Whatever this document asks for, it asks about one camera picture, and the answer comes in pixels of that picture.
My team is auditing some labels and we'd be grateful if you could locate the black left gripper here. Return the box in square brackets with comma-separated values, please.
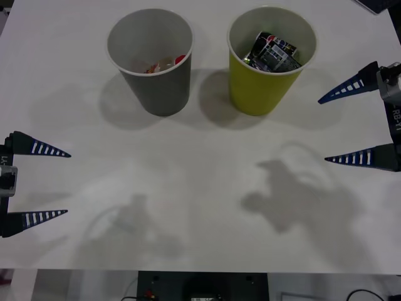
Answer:
[0, 130, 72, 238]

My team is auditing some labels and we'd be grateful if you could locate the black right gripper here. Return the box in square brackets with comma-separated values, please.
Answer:
[317, 61, 401, 172]

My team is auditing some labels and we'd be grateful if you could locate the clear bottle with red cap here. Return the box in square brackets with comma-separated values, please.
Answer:
[130, 55, 187, 75]

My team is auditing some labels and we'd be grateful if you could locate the white table leg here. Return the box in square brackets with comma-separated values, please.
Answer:
[9, 269, 39, 301]

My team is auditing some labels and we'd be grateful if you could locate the yellow-green plastic bin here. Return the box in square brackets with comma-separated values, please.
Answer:
[226, 5, 318, 116]

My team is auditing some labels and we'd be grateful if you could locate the grey plastic bin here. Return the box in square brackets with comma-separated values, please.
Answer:
[105, 8, 194, 117]

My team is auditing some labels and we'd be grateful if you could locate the black robot torso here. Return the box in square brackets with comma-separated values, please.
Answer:
[137, 271, 269, 301]

